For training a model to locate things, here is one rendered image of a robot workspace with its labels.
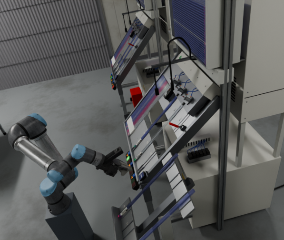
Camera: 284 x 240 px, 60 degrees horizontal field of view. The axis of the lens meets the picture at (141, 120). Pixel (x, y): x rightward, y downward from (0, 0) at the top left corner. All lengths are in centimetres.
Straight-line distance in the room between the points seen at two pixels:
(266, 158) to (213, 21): 107
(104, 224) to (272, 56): 182
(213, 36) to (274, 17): 29
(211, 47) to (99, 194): 184
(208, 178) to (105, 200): 114
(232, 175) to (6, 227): 206
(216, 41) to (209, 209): 126
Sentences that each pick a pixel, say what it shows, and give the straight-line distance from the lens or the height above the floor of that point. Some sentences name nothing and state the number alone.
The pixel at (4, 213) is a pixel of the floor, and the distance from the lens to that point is 293.
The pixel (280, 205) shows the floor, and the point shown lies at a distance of 244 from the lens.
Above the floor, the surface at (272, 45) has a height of 143.
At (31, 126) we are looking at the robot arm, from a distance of 163.
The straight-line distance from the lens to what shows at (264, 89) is 147.
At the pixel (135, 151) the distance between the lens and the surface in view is 177.
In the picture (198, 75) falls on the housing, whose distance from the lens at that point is 143.
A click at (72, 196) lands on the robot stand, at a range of 191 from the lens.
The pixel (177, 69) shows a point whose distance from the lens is 181.
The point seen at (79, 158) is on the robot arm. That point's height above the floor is 107.
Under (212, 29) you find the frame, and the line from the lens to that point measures 117.
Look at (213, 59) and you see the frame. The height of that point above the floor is 144.
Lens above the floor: 192
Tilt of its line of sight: 35 degrees down
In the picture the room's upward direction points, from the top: 11 degrees counter-clockwise
